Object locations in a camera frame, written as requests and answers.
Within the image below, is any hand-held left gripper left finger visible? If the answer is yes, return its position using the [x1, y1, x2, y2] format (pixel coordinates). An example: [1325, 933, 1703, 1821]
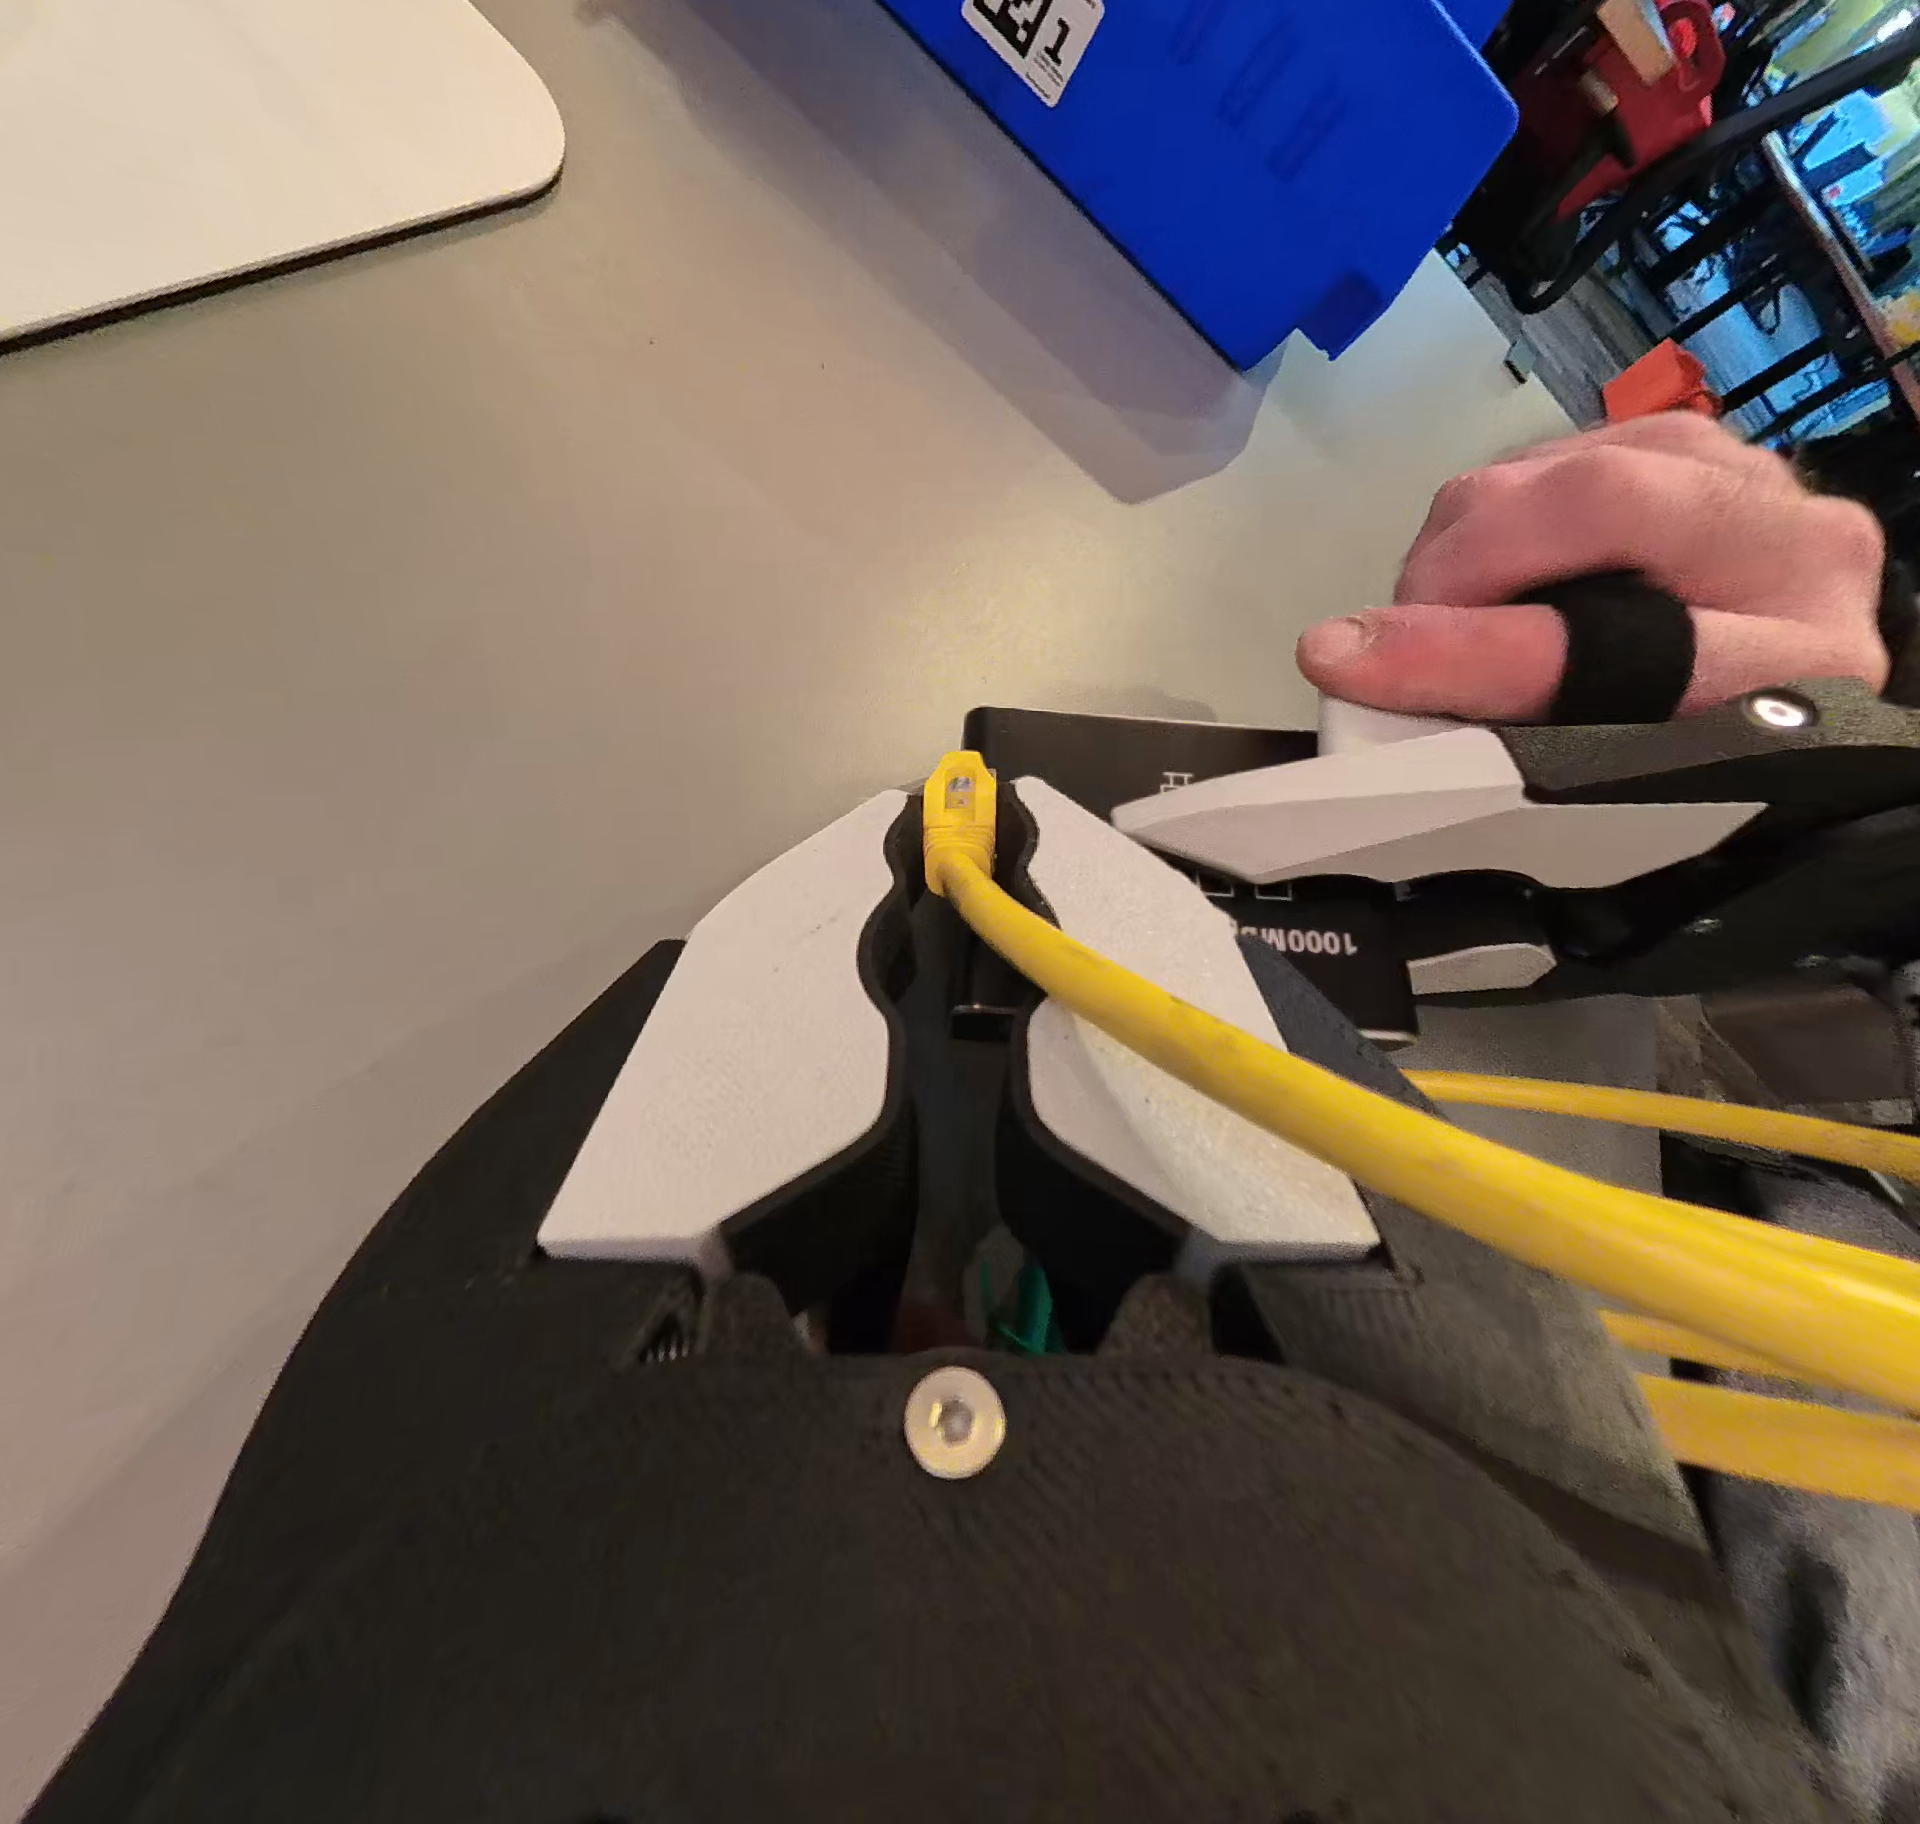
[536, 789, 925, 1354]

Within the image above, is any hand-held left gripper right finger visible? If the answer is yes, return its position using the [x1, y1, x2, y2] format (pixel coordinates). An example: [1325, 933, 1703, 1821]
[1006, 778, 1384, 1354]

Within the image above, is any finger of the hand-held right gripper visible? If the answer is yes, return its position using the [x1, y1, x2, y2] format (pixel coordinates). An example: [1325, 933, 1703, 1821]
[1407, 941, 1559, 1000]
[1113, 697, 1774, 892]

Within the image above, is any yellow ethernet cable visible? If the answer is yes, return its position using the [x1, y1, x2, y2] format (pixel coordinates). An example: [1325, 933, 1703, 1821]
[922, 748, 1920, 1514]

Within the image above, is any black ethernet splitter box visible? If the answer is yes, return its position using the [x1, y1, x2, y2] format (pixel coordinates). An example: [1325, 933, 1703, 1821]
[958, 705, 1419, 1047]

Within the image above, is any person's right hand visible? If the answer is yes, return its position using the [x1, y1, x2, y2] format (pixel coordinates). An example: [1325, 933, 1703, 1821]
[1295, 411, 1893, 729]

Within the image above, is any orange plastic bin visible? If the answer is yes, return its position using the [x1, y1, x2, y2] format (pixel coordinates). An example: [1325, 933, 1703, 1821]
[1602, 339, 1722, 423]

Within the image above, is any blue plastic storage bin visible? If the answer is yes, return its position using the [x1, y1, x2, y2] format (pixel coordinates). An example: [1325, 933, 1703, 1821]
[779, 0, 1526, 372]

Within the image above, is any person's grey sweatshirt torso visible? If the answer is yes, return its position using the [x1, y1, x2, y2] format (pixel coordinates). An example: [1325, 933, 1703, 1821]
[1651, 991, 1920, 1824]

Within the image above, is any instruction sheet on stand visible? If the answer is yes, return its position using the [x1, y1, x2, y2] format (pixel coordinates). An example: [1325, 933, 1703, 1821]
[0, 0, 567, 350]

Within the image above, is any green ethernet cable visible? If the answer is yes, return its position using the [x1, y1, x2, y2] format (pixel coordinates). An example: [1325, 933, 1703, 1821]
[974, 1262, 1069, 1360]

